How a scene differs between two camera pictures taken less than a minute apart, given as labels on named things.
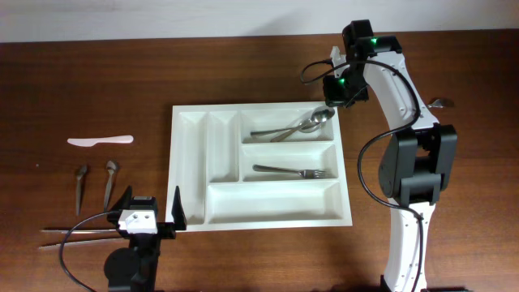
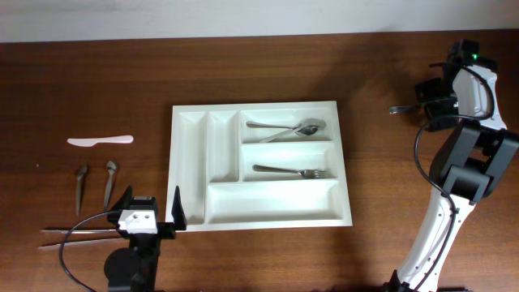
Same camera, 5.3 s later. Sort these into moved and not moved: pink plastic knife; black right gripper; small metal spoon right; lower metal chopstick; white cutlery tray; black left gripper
Moved: black right gripper
Not moved: white cutlery tray; small metal spoon right; pink plastic knife; black left gripper; lower metal chopstick
